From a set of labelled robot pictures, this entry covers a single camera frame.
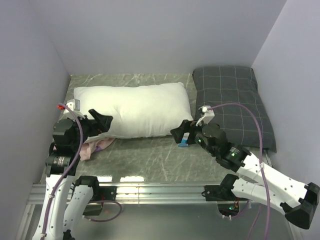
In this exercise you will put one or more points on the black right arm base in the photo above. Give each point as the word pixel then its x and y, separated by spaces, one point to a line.
pixel 227 204

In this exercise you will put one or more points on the white pillow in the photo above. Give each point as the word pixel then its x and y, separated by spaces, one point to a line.
pixel 138 112

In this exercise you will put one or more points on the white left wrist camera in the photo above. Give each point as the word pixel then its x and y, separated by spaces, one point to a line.
pixel 71 110

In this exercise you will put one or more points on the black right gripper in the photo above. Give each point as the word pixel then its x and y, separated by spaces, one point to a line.
pixel 187 125

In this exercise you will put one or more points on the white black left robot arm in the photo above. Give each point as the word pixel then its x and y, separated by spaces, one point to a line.
pixel 65 196

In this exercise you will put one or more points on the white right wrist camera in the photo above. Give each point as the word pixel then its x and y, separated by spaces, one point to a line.
pixel 206 115

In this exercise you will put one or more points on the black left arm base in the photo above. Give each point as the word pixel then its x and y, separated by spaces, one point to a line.
pixel 106 195

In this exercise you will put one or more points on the small blue white tag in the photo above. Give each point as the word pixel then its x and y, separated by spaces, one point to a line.
pixel 184 140

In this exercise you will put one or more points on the aluminium mounting rail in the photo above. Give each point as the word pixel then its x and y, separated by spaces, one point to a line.
pixel 160 193

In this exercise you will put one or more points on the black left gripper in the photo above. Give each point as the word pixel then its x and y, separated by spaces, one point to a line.
pixel 103 121

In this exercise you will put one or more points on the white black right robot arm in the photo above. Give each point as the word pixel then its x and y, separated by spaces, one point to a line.
pixel 252 179

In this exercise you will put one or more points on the grey plaid pillow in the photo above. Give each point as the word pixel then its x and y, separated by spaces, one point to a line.
pixel 240 112

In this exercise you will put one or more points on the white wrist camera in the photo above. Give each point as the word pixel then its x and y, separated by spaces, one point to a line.
pixel 206 115
pixel 71 110

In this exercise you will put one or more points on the purple printed pillowcase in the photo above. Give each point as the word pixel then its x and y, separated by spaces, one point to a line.
pixel 95 146

